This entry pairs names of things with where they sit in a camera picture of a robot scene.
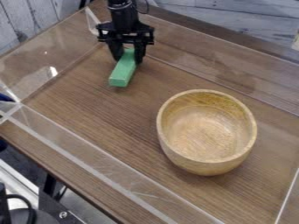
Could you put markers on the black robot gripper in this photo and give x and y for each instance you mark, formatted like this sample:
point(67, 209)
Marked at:
point(126, 30)

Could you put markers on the green rectangular block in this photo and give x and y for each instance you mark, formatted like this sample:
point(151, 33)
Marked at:
point(124, 69)

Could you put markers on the brown wooden bowl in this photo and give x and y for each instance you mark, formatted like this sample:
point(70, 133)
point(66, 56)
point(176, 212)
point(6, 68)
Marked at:
point(207, 131)

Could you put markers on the blue object at edge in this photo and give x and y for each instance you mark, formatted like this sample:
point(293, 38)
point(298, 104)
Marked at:
point(6, 98)

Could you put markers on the black table leg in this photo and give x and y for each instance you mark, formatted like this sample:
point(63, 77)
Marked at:
point(50, 185)

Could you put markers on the clear acrylic tray enclosure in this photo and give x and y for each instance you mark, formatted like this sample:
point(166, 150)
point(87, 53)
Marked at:
point(90, 133)

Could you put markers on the grey metal base plate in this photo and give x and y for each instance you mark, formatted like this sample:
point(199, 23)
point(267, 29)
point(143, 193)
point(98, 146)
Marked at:
point(52, 212)

